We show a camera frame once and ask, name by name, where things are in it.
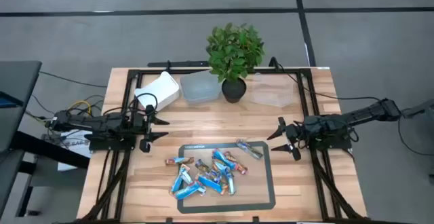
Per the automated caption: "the black floor cable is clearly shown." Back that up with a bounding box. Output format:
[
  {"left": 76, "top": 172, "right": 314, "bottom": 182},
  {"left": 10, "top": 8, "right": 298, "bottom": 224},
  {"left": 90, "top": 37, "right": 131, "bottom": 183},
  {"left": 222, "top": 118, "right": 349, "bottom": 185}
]
[{"left": 39, "top": 70, "right": 109, "bottom": 89}]

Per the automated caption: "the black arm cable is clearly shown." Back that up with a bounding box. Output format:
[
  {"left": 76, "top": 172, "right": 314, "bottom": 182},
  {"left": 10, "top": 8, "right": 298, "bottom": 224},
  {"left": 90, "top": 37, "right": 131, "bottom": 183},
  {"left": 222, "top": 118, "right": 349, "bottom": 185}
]
[
  {"left": 269, "top": 56, "right": 382, "bottom": 102},
  {"left": 134, "top": 92, "right": 159, "bottom": 113}
]

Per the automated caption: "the white granola bar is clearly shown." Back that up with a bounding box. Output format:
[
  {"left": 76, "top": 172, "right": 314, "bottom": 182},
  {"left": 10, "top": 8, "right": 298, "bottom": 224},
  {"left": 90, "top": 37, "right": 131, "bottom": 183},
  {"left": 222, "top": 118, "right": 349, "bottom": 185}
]
[{"left": 235, "top": 138, "right": 264, "bottom": 160}]

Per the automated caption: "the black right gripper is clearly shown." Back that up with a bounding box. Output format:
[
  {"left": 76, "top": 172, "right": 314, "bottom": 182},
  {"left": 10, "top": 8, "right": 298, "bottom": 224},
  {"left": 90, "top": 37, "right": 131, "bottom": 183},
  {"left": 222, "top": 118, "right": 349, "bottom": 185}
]
[{"left": 267, "top": 116, "right": 308, "bottom": 162}]

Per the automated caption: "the red granola bar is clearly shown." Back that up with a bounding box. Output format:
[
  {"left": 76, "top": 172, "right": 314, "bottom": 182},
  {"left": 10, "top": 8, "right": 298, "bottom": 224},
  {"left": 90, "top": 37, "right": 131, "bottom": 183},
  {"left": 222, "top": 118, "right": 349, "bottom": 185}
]
[{"left": 223, "top": 151, "right": 249, "bottom": 176}]

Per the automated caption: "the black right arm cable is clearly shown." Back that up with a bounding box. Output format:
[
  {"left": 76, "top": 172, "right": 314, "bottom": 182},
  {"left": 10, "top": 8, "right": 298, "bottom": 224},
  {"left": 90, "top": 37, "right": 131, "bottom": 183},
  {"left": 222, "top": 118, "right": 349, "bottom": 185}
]
[{"left": 269, "top": 56, "right": 382, "bottom": 102}]

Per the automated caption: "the dark grey desk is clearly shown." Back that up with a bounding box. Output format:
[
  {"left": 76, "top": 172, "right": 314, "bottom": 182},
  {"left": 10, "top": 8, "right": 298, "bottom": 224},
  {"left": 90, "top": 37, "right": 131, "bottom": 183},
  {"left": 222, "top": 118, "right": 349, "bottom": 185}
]
[{"left": 0, "top": 60, "right": 91, "bottom": 218}]

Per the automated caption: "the white cardboard box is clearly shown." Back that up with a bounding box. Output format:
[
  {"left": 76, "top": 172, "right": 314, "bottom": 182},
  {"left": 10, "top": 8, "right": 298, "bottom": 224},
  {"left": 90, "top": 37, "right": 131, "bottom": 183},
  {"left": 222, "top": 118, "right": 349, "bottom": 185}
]
[{"left": 57, "top": 130, "right": 93, "bottom": 172}]

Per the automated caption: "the white plastic bin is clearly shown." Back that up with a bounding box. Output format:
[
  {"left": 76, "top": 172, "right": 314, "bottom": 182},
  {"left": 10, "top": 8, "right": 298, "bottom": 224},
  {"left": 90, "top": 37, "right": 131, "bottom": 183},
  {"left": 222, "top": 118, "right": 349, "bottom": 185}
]
[{"left": 134, "top": 71, "right": 180, "bottom": 112}]

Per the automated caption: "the yellow cable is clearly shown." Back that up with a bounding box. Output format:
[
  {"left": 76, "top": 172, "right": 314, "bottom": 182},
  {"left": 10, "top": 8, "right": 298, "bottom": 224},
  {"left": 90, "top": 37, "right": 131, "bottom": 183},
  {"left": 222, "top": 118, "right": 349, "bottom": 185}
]
[{"left": 68, "top": 100, "right": 93, "bottom": 117}]

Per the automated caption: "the frosted plastic container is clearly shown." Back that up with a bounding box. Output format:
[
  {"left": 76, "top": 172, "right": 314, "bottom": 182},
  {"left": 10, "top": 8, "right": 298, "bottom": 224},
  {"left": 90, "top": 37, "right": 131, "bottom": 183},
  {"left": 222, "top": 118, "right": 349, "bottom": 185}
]
[{"left": 179, "top": 69, "right": 223, "bottom": 105}]

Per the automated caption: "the blue orange snack bag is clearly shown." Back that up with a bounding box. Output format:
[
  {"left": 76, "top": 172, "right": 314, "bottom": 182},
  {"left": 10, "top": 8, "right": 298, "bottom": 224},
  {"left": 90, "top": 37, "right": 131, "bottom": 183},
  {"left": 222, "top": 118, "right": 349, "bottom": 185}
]
[{"left": 208, "top": 168, "right": 224, "bottom": 183}]

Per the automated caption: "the black aluminium table frame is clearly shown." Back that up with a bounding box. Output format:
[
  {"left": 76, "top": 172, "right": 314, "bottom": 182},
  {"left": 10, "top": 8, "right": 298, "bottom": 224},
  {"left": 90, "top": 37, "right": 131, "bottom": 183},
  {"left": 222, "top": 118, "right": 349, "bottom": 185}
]
[{"left": 76, "top": 67, "right": 367, "bottom": 224}]

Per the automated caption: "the clear plastic container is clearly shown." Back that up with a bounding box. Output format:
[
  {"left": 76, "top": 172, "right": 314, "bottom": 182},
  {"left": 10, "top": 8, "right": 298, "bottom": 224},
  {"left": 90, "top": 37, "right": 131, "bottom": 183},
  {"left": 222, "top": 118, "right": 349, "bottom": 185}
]
[{"left": 250, "top": 73, "right": 295, "bottom": 109}]

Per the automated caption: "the black bar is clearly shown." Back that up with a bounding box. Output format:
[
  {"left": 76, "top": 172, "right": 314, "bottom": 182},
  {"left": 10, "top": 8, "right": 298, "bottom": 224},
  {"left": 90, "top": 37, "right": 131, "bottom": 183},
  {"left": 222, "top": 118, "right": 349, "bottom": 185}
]
[{"left": 147, "top": 60, "right": 210, "bottom": 69}]

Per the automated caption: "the black plant pot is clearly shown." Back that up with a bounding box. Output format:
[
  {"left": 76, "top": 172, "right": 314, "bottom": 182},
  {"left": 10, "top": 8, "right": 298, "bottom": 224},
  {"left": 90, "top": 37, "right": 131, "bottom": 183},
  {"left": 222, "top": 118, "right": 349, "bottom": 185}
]
[{"left": 221, "top": 77, "right": 248, "bottom": 104}]

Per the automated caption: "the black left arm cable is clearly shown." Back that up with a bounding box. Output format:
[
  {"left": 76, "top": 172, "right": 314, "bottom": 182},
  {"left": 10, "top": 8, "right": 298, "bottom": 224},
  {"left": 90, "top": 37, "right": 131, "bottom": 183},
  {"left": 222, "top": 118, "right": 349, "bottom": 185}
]
[{"left": 134, "top": 92, "right": 159, "bottom": 113}]

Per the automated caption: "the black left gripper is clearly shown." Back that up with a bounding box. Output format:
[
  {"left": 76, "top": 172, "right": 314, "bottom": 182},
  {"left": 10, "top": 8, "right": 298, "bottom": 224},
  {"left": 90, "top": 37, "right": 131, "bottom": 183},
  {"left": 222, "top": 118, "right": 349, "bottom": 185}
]
[{"left": 132, "top": 104, "right": 171, "bottom": 154}]

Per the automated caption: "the green leafy plant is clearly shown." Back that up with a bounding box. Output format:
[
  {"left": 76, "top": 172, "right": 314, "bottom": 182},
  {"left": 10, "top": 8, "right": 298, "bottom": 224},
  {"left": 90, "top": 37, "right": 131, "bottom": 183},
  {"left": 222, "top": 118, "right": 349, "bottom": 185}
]
[{"left": 205, "top": 22, "right": 265, "bottom": 83}]

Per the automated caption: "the black-bordered clear mat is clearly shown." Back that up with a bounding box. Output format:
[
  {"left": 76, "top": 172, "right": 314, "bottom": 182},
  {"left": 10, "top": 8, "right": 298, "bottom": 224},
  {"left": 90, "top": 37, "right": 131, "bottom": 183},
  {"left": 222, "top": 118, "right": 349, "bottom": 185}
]
[{"left": 176, "top": 141, "right": 277, "bottom": 214}]

